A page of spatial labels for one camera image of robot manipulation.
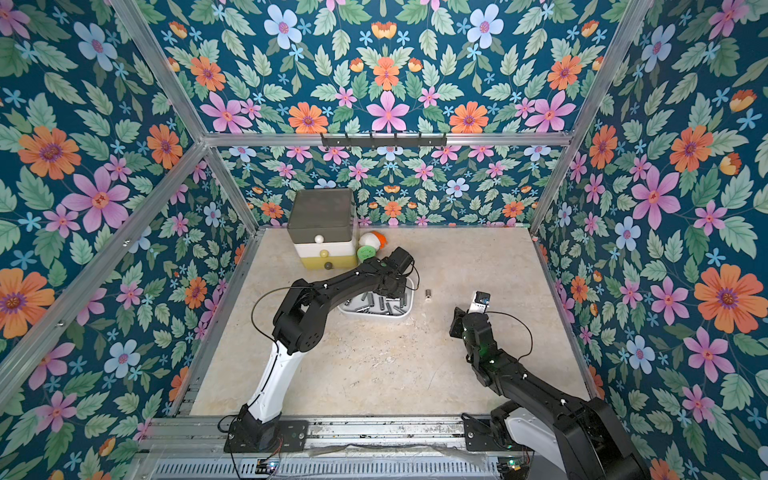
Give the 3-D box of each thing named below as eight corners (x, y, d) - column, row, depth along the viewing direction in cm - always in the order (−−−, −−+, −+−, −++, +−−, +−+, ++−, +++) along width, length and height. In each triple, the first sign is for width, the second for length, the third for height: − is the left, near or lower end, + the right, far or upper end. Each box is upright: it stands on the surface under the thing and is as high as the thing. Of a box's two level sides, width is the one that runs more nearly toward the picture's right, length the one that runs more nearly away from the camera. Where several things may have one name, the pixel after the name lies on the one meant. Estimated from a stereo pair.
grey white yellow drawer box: (301, 277, 106) (284, 242, 92) (307, 220, 125) (294, 183, 110) (357, 270, 108) (349, 235, 93) (355, 216, 127) (348, 179, 112)
